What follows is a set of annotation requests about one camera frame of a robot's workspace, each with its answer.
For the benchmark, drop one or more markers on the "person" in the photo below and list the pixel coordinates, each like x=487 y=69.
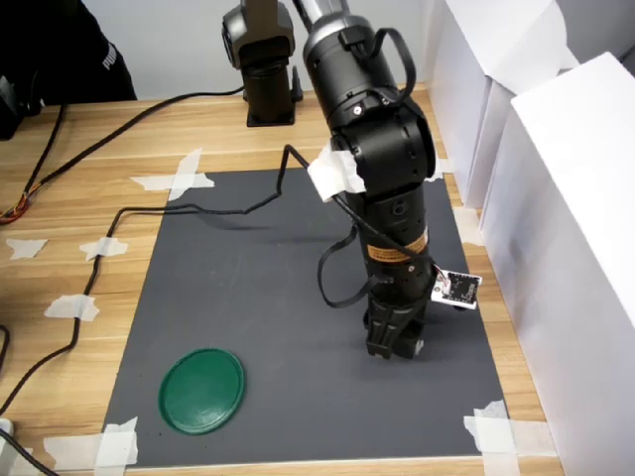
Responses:
x=64 y=49

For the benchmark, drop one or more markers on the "white tape wad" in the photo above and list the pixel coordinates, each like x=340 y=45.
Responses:
x=335 y=173

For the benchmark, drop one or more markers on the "large white box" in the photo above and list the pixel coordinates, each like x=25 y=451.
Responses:
x=570 y=258

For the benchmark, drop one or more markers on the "dark grey mat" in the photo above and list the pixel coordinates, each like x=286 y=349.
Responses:
x=278 y=307

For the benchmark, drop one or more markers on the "round green lid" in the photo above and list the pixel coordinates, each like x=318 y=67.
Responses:
x=202 y=392

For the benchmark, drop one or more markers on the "white camera circuit board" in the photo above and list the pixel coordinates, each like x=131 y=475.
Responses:
x=459 y=290

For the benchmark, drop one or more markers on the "white tape patch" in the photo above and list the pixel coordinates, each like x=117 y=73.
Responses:
x=72 y=307
x=104 y=248
x=439 y=168
x=501 y=436
x=181 y=178
x=27 y=247
x=106 y=443
x=469 y=228

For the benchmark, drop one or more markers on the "black device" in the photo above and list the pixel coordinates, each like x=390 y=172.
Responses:
x=10 y=106

